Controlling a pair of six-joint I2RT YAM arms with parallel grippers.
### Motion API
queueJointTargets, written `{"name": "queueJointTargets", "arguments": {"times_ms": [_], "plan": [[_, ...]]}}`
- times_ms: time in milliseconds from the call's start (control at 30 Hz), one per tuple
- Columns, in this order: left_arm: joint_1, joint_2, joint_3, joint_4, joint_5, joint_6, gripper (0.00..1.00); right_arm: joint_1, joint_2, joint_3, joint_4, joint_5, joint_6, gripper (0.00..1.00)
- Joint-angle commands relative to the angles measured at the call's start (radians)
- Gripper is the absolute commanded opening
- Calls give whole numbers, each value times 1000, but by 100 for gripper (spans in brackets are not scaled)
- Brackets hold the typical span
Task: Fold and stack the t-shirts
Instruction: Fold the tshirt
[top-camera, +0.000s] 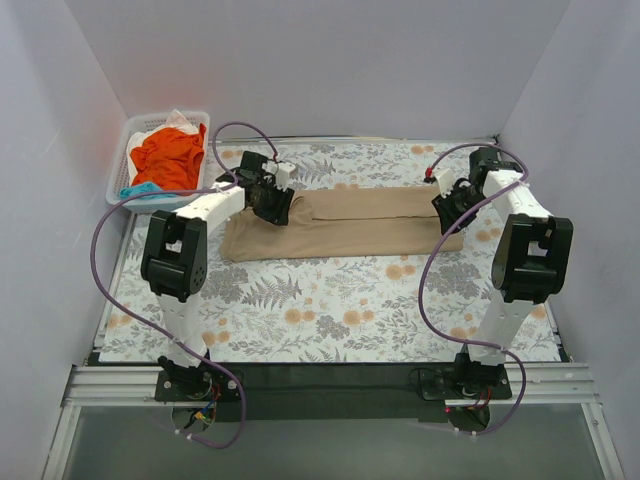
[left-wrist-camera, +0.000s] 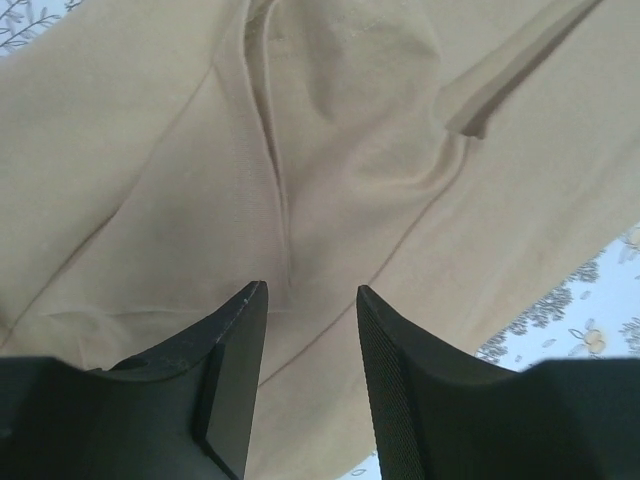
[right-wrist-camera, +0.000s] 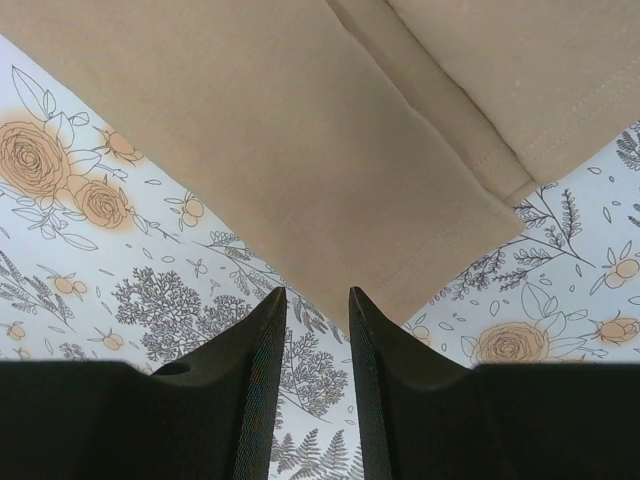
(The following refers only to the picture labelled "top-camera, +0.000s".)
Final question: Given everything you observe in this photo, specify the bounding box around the beige t shirt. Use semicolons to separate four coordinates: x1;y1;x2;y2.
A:
219;186;441;262

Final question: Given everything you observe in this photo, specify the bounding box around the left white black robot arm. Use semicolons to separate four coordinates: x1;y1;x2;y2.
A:
141;151;297;400

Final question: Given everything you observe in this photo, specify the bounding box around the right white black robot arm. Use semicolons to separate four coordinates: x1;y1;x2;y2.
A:
419;143;574;399

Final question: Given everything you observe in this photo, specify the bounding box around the floral patterned table mat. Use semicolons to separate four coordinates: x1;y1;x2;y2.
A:
96;140;560;363

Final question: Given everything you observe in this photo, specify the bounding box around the orange t shirt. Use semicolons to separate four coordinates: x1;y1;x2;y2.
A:
129;123;207;191

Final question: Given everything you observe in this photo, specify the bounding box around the teal t shirt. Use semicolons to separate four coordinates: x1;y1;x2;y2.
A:
119;181;172;200

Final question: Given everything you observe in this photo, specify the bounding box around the white t shirt in basket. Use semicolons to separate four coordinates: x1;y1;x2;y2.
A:
164;109;199;135

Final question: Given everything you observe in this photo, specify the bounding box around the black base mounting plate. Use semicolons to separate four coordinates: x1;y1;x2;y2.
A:
154;362;512;422

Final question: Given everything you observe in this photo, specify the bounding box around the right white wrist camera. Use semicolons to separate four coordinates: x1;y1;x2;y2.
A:
424;167;456;198

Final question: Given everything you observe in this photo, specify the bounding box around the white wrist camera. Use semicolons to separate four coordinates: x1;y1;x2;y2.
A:
263;160;297;191
424;167;456;198

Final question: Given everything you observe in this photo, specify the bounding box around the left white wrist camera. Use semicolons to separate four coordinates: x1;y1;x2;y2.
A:
263;160;297;191

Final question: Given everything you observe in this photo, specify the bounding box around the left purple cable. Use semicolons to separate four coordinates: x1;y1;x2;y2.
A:
89;121;281;449

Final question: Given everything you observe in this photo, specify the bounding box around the purple cable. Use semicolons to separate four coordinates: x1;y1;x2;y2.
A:
418;144;531;436
89;121;281;449

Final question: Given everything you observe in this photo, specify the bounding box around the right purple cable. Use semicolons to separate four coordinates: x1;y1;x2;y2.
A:
418;144;531;436

